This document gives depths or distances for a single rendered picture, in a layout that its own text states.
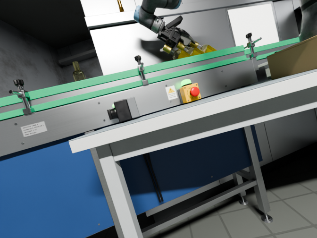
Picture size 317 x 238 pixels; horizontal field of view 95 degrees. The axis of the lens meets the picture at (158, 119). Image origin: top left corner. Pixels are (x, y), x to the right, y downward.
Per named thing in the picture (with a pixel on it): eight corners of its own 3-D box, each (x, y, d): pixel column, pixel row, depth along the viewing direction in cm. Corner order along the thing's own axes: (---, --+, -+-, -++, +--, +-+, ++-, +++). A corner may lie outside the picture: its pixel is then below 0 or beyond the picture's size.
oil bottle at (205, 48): (227, 63, 94) (199, 46, 90) (233, 59, 89) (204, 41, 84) (224, 71, 94) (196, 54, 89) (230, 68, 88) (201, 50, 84)
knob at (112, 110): (119, 117, 60) (110, 120, 59) (115, 107, 60) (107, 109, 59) (118, 118, 56) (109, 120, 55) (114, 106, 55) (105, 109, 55)
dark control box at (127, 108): (138, 117, 63) (133, 98, 63) (140, 117, 56) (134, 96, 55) (120, 123, 62) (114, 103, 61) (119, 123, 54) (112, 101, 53)
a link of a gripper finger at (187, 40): (191, 50, 84) (177, 43, 83) (196, 41, 84) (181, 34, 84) (193, 47, 80) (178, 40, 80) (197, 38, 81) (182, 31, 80)
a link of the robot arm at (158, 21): (155, 21, 84) (158, 12, 76) (162, 26, 85) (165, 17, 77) (149, 33, 84) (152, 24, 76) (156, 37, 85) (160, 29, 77)
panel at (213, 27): (278, 46, 117) (268, 4, 115) (281, 44, 115) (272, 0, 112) (176, 70, 99) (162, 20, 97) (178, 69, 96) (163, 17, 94)
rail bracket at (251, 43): (240, 63, 88) (235, 43, 87) (266, 51, 71) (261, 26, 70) (236, 65, 87) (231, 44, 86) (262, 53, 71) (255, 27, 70)
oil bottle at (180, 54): (204, 69, 90) (174, 51, 86) (209, 65, 85) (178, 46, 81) (200, 77, 90) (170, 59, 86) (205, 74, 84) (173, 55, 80)
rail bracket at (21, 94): (37, 113, 57) (26, 80, 56) (25, 112, 50) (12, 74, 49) (26, 116, 56) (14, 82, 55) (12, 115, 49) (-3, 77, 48)
